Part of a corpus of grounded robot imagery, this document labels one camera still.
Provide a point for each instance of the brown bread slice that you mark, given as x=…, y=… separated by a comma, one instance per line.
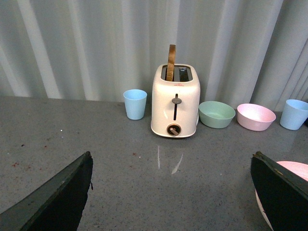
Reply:
x=171, y=62

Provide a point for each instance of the green bowl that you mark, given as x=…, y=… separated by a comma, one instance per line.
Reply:
x=216, y=114

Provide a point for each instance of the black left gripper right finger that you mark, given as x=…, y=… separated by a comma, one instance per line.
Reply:
x=282, y=194

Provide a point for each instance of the cream beige plate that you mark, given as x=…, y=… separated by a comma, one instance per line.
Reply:
x=262, y=211

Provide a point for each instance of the grey curtain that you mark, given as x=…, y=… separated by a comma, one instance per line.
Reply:
x=244, y=51

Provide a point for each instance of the cream white toaster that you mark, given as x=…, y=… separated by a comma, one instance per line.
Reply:
x=175, y=103

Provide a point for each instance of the pink plate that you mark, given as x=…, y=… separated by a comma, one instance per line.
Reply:
x=299, y=169

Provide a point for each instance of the light blue cup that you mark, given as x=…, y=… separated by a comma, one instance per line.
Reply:
x=294, y=114
x=135, y=103

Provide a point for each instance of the pink bowl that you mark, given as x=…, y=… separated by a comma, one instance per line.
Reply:
x=255, y=117

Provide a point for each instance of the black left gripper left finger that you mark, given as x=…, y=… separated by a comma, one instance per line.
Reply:
x=57, y=205

